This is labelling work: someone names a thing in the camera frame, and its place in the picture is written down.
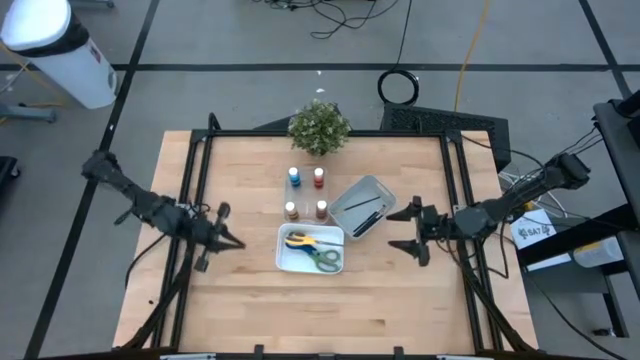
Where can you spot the black paintbrush yellow end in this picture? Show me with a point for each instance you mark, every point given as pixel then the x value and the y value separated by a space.
pixel 369 221

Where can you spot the blue paint bottle white cap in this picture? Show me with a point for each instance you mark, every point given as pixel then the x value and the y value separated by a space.
pixel 294 179

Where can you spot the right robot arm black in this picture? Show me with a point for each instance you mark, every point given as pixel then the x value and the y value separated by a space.
pixel 525 192

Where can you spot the grey stand base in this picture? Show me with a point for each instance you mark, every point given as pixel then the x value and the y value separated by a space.
pixel 25 112

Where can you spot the translucent plastic container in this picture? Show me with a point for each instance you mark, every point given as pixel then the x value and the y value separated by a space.
pixel 597 252

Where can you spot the thin black paintbrush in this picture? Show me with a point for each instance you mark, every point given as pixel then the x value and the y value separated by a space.
pixel 362 203

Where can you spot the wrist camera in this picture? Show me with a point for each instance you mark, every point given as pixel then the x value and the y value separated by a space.
pixel 204 232
pixel 436 222

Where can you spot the small green potted plant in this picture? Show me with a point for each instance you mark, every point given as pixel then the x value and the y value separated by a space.
pixel 319 127

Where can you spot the black side cart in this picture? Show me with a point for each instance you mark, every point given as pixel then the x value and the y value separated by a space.
pixel 617 150

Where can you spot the yellow paint bottle white cap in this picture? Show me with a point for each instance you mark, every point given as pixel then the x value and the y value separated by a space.
pixel 291 212

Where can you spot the red paint bottle white cap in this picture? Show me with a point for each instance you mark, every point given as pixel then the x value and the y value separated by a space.
pixel 318 180

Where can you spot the black metal rig frame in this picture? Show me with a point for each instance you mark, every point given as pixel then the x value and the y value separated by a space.
pixel 240 133

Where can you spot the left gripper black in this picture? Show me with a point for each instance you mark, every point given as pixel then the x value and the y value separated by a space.
pixel 207 237

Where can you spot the long black paintbrush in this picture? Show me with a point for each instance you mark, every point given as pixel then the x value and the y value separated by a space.
pixel 373 225

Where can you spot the grey plastic bin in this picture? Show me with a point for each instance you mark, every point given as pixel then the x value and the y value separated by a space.
pixel 367 192

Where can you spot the white paper label sheet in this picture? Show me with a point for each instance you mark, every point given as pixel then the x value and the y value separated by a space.
pixel 532 230

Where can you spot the orange paint bottle white cap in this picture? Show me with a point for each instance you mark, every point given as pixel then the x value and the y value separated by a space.
pixel 321 211

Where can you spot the white plastic bin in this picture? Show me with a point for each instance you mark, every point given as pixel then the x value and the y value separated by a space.
pixel 295 260

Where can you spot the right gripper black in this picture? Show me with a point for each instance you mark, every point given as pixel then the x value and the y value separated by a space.
pixel 442 225

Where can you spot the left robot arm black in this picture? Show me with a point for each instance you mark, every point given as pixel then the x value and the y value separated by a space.
pixel 145 202

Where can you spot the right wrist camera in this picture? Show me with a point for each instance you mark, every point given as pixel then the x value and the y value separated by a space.
pixel 436 222

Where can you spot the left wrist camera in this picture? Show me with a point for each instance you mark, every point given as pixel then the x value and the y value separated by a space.
pixel 204 232

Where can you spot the clear plastic tray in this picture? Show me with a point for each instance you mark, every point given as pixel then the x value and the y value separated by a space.
pixel 306 195

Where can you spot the white trash can black rim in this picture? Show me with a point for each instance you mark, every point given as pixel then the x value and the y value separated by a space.
pixel 55 50

